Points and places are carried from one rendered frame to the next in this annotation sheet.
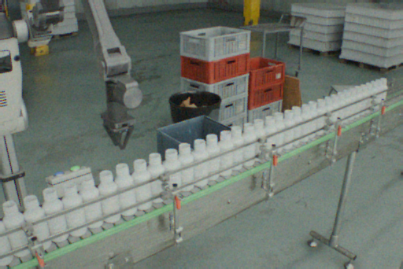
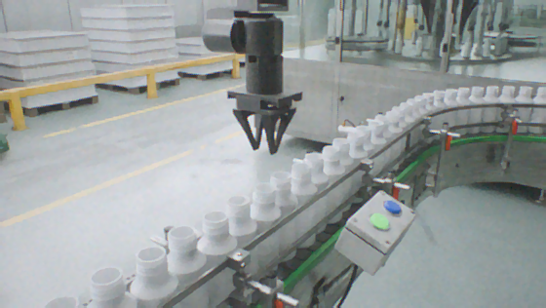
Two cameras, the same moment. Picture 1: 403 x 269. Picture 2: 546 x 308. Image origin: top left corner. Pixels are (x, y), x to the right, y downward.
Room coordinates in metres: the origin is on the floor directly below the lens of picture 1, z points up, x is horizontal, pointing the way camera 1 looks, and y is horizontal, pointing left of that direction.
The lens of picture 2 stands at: (1.66, 0.10, 1.46)
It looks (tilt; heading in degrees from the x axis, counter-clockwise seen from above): 20 degrees down; 165
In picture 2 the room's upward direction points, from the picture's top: straight up
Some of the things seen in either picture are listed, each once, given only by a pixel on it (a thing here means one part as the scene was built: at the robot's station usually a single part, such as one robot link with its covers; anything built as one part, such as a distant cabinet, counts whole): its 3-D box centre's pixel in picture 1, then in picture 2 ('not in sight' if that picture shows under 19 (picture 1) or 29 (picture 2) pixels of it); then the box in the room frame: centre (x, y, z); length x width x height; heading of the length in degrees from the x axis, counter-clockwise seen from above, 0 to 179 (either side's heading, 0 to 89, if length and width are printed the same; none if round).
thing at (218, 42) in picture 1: (216, 42); not in sight; (3.85, -0.09, 1.00); 0.61 x 0.41 x 0.22; 137
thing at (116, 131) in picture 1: (119, 133); (262, 123); (1.03, 0.25, 1.28); 0.07 x 0.07 x 0.09; 40
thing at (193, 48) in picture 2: not in sight; (198, 57); (-6.99, 0.89, 0.33); 1.23 x 1.04 x 0.66; 39
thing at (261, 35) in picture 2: (116, 90); (260, 37); (1.03, 0.25, 1.41); 0.07 x 0.06 x 0.07; 41
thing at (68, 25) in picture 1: (48, 18); not in sight; (10.22, 4.22, 0.50); 1.24 x 1.03 x 1.00; 133
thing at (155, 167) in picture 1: (156, 178); (217, 264); (1.11, 0.16, 1.08); 0.06 x 0.06 x 0.17
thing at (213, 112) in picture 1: (194, 132); not in sight; (3.19, 0.09, 0.32); 0.45 x 0.45 x 0.64
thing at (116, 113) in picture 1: (116, 110); (264, 78); (1.04, 0.25, 1.35); 0.10 x 0.07 x 0.07; 40
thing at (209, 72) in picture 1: (216, 64); not in sight; (3.86, -0.10, 0.78); 0.61 x 0.41 x 0.22; 136
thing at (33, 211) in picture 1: (36, 222); (339, 174); (0.84, 0.47, 1.08); 0.06 x 0.06 x 0.17
